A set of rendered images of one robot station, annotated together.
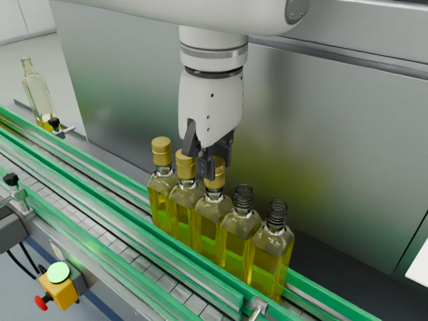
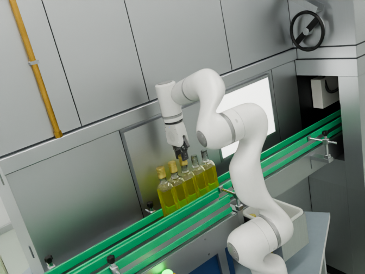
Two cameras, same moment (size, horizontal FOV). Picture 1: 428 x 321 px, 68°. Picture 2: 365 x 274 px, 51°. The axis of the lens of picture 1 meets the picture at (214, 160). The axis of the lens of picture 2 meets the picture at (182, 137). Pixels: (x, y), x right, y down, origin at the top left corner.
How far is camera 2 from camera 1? 1.43 m
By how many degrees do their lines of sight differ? 62
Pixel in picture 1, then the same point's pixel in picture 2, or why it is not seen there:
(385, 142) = not seen: hidden behind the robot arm
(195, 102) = (183, 129)
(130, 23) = (88, 150)
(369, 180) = not seen: hidden behind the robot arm
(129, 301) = (200, 236)
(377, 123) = (195, 119)
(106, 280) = (186, 244)
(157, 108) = (112, 185)
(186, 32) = (175, 111)
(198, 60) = (180, 117)
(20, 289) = not seen: outside the picture
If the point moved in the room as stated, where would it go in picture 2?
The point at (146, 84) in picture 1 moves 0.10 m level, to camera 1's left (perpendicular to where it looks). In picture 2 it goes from (102, 177) to (90, 189)
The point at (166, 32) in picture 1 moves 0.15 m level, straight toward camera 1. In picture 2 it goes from (111, 141) to (145, 136)
